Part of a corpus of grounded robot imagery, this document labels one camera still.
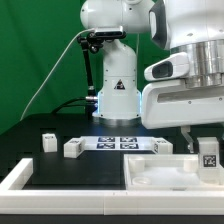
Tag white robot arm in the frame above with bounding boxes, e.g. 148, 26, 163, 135
80, 0, 224, 134

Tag black base cables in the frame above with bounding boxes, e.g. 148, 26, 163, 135
50, 96, 100, 116

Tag white U-shaped fence frame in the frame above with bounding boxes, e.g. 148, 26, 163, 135
0, 158, 224, 215

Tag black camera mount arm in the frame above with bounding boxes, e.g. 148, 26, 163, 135
77, 36, 96, 117

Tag white square tabletop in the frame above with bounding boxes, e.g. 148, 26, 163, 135
123, 154, 224, 191

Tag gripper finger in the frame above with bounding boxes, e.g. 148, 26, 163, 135
181, 126, 194, 153

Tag fiducial marker sheet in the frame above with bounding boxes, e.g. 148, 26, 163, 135
84, 136, 154, 151

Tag grey camera cable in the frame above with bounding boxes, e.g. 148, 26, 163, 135
19, 27, 96, 122

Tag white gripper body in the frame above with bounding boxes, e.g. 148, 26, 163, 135
141, 80, 224, 129

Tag front camera on mount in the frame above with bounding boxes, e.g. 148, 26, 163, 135
94, 26, 126, 39

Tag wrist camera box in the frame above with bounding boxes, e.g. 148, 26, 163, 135
144, 52, 190, 81

